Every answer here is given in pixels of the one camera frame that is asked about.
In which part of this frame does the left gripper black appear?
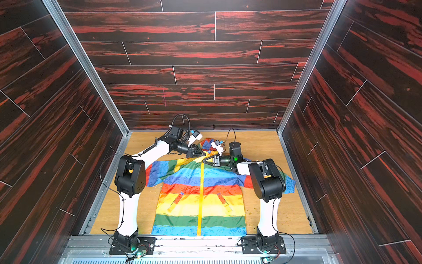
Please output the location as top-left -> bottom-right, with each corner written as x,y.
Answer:
176,142 -> 206,160

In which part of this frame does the rainbow striped kids jacket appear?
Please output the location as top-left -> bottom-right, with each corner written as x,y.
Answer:
144,137 -> 296,237

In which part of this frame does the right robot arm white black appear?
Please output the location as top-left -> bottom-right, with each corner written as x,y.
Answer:
202,154 -> 286,251

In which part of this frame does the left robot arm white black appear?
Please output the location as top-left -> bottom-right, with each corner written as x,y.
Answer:
113,135 -> 206,251

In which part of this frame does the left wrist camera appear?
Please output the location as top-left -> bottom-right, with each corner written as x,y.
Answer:
168,126 -> 184,141

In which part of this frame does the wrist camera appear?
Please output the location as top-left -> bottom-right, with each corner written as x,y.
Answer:
229,141 -> 242,158
168,126 -> 184,141

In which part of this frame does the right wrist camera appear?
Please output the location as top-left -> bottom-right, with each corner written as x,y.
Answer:
229,141 -> 242,158

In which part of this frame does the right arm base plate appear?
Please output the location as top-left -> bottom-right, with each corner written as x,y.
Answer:
239,235 -> 286,254

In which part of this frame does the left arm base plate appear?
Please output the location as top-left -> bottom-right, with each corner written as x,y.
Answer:
109,235 -> 157,257

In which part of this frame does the aluminium corner post left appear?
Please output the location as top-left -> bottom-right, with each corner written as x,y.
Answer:
42,0 -> 129,137

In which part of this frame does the aluminium corner post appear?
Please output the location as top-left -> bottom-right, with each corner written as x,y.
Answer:
42,0 -> 129,137
277,0 -> 347,138

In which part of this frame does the aluminium front rail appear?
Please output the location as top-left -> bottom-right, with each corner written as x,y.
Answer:
59,234 -> 340,264

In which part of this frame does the aluminium corner post right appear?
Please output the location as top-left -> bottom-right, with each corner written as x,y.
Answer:
277,0 -> 347,138

